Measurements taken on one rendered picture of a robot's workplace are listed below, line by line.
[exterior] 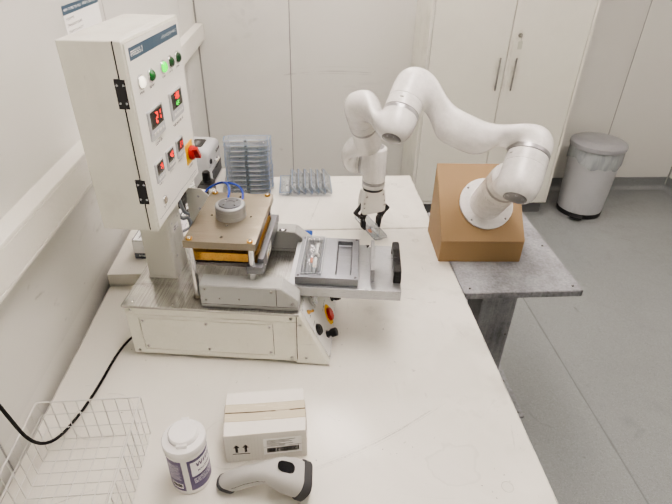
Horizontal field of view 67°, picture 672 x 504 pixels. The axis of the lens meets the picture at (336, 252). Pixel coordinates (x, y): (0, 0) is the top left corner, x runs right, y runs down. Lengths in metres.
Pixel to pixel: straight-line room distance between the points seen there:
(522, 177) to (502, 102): 2.07
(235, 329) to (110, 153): 0.53
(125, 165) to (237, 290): 0.39
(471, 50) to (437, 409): 2.46
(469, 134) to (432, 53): 1.88
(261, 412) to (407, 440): 0.35
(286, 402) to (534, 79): 2.81
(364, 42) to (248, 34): 0.76
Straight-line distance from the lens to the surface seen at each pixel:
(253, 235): 1.27
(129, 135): 1.17
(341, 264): 1.39
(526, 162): 1.51
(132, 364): 1.51
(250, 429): 1.18
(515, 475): 1.28
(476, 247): 1.86
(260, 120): 3.77
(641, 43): 4.33
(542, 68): 3.57
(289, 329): 1.34
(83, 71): 1.16
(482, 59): 3.41
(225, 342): 1.41
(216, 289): 1.30
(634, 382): 2.80
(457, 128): 1.46
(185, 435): 1.12
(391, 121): 1.39
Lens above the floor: 1.76
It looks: 33 degrees down
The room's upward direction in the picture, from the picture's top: 1 degrees clockwise
